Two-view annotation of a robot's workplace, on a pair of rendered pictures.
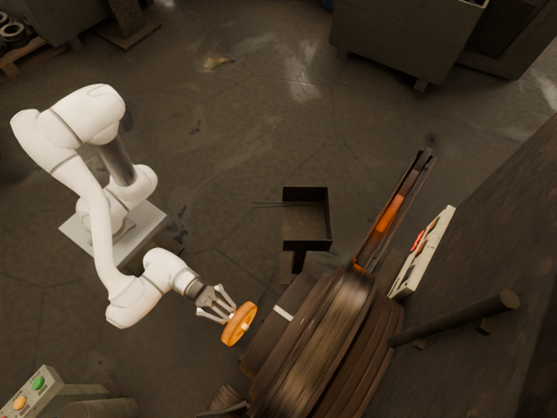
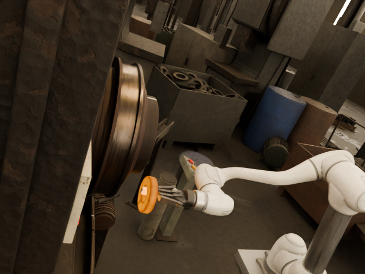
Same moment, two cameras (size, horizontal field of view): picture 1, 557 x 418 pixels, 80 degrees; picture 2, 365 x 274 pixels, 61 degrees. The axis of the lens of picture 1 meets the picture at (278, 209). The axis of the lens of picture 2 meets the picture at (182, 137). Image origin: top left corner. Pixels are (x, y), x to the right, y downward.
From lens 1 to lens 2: 1.18 m
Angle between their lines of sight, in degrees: 83
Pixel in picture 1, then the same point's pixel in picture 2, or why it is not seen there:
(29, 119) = (344, 153)
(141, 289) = (211, 176)
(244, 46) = not seen: outside the picture
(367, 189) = not seen: outside the picture
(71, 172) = (303, 164)
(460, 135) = not seen: outside the picture
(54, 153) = (318, 157)
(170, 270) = (212, 193)
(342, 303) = (133, 77)
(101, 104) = (354, 179)
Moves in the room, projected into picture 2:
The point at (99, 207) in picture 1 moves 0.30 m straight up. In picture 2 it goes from (275, 173) to (308, 116)
